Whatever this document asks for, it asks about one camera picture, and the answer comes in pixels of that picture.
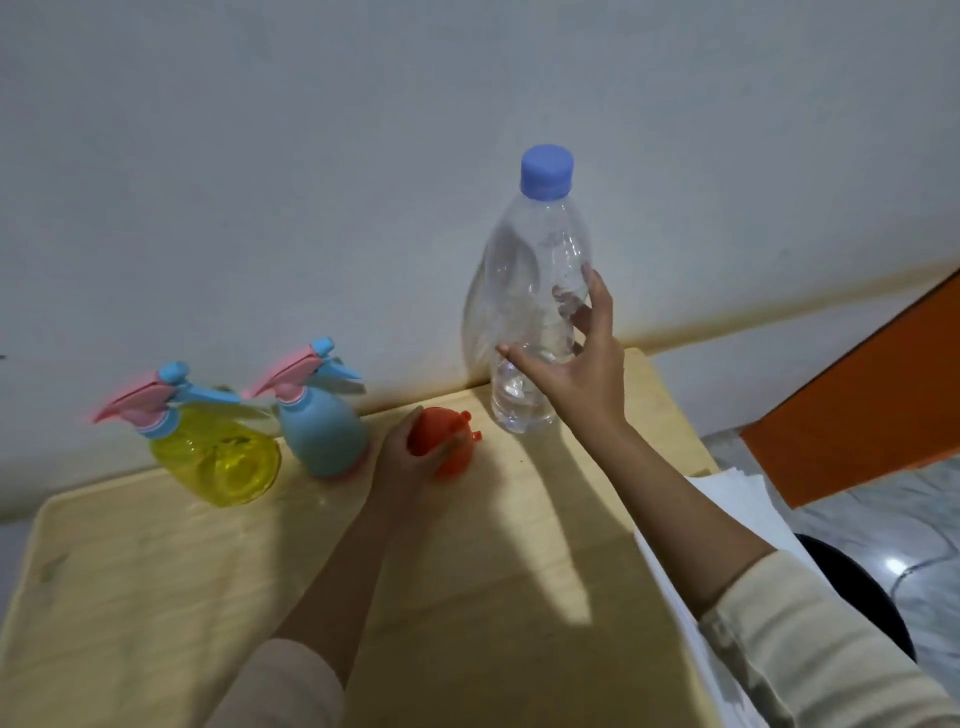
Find black round stool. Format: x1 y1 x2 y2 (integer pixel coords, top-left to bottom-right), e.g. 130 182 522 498
793 533 918 664

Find yellow spray bottle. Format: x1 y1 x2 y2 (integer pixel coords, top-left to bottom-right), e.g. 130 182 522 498
91 362 283 509

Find person's left forearm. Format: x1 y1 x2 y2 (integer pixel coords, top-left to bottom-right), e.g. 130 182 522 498
204 491 406 728

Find person's left hand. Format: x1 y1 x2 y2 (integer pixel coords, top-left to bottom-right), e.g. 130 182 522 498
369 405 470 524

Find orange plastic funnel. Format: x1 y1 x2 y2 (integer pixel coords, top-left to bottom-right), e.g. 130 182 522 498
406 406 484 480

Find blue spray bottle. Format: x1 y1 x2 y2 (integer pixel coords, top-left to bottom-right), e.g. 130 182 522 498
241 336 370 480

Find person's right hand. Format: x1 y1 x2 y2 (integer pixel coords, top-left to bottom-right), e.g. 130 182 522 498
496 267 630 434

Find orange board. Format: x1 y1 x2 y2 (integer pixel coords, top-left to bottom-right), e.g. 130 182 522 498
739 268 960 511

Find white paper sheets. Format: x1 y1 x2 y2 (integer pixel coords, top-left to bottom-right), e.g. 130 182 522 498
633 468 819 728

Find clear plastic water bottle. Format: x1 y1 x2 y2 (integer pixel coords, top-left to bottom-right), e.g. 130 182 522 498
462 144 595 435

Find person's right forearm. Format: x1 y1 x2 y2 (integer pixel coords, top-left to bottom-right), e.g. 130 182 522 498
568 414 960 728

